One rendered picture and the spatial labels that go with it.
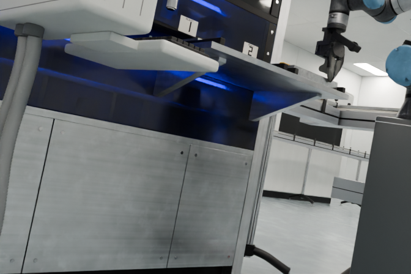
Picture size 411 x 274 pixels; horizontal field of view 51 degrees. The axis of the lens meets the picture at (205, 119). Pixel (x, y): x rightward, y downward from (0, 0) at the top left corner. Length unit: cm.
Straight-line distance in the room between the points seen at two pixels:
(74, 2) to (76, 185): 75
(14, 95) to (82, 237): 60
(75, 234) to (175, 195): 41
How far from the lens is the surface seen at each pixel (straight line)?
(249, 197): 198
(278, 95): 182
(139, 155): 160
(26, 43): 118
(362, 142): 1089
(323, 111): 248
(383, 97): 1087
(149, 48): 103
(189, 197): 176
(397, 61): 150
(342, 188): 259
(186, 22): 170
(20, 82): 117
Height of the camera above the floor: 59
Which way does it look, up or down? 3 degrees up
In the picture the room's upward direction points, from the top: 11 degrees clockwise
